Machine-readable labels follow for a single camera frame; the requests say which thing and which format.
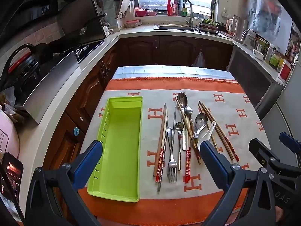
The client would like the light blue tablecloth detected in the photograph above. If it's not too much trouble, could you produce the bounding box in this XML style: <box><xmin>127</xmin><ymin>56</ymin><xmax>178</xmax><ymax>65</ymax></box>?
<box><xmin>110</xmin><ymin>65</ymin><xmax>236</xmax><ymax>80</ymax></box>

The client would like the white electric kettle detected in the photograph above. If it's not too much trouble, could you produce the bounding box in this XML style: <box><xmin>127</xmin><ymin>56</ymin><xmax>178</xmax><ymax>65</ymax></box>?
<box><xmin>226</xmin><ymin>15</ymin><xmax>241</xmax><ymax>39</ymax></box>

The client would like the steel fork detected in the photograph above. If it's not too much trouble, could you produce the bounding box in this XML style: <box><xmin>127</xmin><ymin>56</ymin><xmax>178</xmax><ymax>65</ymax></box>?
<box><xmin>166</xmin><ymin>127</ymin><xmax>177</xmax><ymax>183</ymax></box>

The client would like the steel faucet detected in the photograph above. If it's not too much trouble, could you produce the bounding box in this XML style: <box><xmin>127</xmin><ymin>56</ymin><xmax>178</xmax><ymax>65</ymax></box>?
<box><xmin>182</xmin><ymin>0</ymin><xmax>194</xmax><ymax>29</ymax></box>

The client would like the grey steel appliance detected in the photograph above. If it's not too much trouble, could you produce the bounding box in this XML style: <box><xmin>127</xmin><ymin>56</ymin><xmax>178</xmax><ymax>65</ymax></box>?
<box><xmin>227</xmin><ymin>45</ymin><xmax>286</xmax><ymax>120</ymax></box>

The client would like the brown wooden chopstick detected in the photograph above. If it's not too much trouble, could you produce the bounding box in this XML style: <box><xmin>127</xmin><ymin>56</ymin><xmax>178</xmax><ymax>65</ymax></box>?
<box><xmin>174</xmin><ymin>96</ymin><xmax>202</xmax><ymax>165</ymax></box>

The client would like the red label jar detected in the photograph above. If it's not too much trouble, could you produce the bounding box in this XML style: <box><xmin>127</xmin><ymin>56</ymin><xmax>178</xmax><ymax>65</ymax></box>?
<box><xmin>276</xmin><ymin>59</ymin><xmax>293</xmax><ymax>84</ymax></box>

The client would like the green plastic utensil tray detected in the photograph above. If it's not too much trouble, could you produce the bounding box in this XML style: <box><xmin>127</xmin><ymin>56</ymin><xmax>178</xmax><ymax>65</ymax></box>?
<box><xmin>87</xmin><ymin>96</ymin><xmax>143</xmax><ymax>203</ymax></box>

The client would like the white ceramic spoon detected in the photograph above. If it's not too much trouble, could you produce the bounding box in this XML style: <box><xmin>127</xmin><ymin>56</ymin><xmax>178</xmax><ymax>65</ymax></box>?
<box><xmin>197</xmin><ymin>121</ymin><xmax>217</xmax><ymax>150</ymax></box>

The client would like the glass teapot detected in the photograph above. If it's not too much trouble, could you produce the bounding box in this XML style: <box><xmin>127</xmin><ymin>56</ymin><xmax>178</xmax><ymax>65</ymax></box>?
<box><xmin>242</xmin><ymin>29</ymin><xmax>258</xmax><ymax>50</ymax></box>

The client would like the steel sink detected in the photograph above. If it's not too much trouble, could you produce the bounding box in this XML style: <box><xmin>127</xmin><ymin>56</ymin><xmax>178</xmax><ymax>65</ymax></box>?
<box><xmin>153</xmin><ymin>23</ymin><xmax>200</xmax><ymax>31</ymax></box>

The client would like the medium steel spoon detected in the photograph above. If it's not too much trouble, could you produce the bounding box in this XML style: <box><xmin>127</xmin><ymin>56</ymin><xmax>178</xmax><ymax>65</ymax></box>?
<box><xmin>184</xmin><ymin>107</ymin><xmax>197</xmax><ymax>146</ymax></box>

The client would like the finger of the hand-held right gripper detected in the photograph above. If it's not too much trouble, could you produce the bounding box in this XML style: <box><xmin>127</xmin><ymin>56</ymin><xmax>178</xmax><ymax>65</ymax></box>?
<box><xmin>279</xmin><ymin>132</ymin><xmax>301</xmax><ymax>156</ymax></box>
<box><xmin>249</xmin><ymin>138</ymin><xmax>282</xmax><ymax>170</ymax></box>

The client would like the green label bottle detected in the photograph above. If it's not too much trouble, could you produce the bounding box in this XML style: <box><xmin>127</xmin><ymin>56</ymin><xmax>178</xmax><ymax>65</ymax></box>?
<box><xmin>269</xmin><ymin>49</ymin><xmax>281</xmax><ymax>69</ymax></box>

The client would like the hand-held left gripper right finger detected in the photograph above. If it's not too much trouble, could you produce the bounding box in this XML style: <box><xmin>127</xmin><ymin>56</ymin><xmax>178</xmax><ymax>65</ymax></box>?
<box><xmin>199</xmin><ymin>141</ymin><xmax>277</xmax><ymax>226</ymax></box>

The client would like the gas stove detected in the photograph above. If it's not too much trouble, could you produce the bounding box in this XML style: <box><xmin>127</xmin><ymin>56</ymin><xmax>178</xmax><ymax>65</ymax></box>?
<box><xmin>75</xmin><ymin>40</ymin><xmax>106</xmax><ymax>62</ymax></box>

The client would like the small steel spoon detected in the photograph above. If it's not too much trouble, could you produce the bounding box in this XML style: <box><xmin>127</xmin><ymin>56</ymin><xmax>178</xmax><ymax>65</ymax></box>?
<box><xmin>175</xmin><ymin>122</ymin><xmax>184</xmax><ymax>171</ymax></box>

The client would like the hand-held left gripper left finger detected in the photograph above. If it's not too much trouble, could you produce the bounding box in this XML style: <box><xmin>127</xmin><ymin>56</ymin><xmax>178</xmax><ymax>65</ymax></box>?
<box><xmin>25</xmin><ymin>140</ymin><xmax>104</xmax><ymax>226</ymax></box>

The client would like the black pot with handle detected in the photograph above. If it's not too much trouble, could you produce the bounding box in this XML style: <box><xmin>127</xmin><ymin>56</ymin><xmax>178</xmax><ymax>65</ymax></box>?
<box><xmin>0</xmin><ymin>44</ymin><xmax>44</xmax><ymax>95</ymax></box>

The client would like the large steel spoon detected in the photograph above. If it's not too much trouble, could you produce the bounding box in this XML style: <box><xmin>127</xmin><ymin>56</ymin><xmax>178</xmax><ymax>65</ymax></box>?
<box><xmin>177</xmin><ymin>92</ymin><xmax>189</xmax><ymax>151</ymax></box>

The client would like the black device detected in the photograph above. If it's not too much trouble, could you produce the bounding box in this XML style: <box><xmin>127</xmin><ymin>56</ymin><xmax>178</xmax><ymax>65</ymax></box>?
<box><xmin>0</xmin><ymin>152</ymin><xmax>24</xmax><ymax>215</ymax></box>

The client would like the grey refrigerator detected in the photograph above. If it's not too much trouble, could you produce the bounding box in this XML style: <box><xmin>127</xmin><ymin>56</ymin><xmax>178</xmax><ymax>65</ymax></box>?
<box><xmin>260</xmin><ymin>61</ymin><xmax>301</xmax><ymax>151</ymax></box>

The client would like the hanging plastic bag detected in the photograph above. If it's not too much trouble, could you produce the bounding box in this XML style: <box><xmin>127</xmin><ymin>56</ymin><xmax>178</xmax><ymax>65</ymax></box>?
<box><xmin>192</xmin><ymin>50</ymin><xmax>206</xmax><ymax>68</ymax></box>

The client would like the orange and white printed blanket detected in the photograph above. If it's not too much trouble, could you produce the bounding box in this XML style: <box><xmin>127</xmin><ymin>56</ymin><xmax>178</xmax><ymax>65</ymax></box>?
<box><xmin>78</xmin><ymin>76</ymin><xmax>273</xmax><ymax>225</ymax></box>

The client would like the white plastic bottle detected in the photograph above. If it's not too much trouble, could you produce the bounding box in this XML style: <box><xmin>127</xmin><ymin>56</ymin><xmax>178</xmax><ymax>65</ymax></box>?
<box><xmin>265</xmin><ymin>43</ymin><xmax>274</xmax><ymax>63</ymax></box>

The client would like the clear plastic sheet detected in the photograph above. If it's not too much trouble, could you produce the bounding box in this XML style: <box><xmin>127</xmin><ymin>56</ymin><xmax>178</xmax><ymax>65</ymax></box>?
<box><xmin>248</xmin><ymin>0</ymin><xmax>293</xmax><ymax>54</ymax></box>

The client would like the steel soup spoon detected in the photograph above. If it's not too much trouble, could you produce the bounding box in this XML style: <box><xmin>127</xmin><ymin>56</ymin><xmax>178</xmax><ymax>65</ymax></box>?
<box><xmin>193</xmin><ymin>113</ymin><xmax>208</xmax><ymax>139</ymax></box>

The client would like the stainless steel chopstick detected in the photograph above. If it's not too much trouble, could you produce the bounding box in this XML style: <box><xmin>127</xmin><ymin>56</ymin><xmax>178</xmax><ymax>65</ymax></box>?
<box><xmin>172</xmin><ymin>107</ymin><xmax>177</xmax><ymax>145</ymax></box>
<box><xmin>157</xmin><ymin>116</ymin><xmax>169</xmax><ymax>192</ymax></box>

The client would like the pink appliance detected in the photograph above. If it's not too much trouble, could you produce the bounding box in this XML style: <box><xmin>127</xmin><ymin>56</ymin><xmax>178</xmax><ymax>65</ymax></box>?
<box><xmin>0</xmin><ymin>108</ymin><xmax>20</xmax><ymax>160</ymax></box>

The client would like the dish of greens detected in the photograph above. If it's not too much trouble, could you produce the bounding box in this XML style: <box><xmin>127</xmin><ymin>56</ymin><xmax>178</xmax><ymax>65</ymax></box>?
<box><xmin>197</xmin><ymin>19</ymin><xmax>219</xmax><ymax>33</ymax></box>

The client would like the stainless steel panel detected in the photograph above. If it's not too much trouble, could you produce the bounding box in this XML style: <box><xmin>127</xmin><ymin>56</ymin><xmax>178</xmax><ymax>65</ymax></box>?
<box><xmin>22</xmin><ymin>50</ymin><xmax>81</xmax><ymax>125</ymax></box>

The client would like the wooden cutting board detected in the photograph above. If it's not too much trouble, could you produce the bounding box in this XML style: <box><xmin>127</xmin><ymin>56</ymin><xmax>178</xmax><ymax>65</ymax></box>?
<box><xmin>115</xmin><ymin>0</ymin><xmax>131</xmax><ymax>20</ymax></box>

